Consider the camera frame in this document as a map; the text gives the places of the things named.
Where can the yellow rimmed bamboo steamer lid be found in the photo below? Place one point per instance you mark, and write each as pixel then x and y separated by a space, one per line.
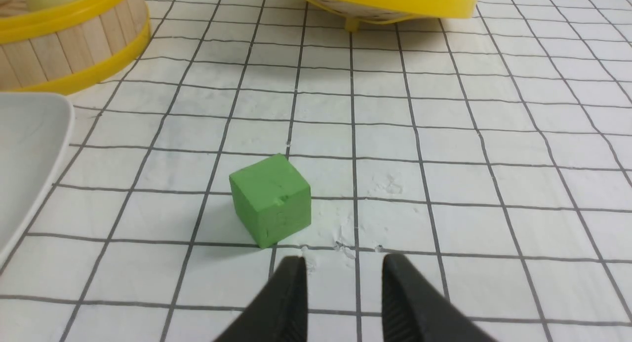
pixel 385 12

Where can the white square plate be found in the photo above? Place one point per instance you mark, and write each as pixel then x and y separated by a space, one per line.
pixel 35 130

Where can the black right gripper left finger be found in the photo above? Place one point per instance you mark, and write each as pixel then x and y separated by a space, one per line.
pixel 280 312

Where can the green cube block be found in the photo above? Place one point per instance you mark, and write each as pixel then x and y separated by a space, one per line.
pixel 272 200

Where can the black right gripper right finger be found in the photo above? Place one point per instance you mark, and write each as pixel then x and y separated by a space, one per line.
pixel 414 311

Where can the bamboo steamer basket yellow rim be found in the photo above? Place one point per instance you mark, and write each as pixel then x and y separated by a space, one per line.
pixel 71 46

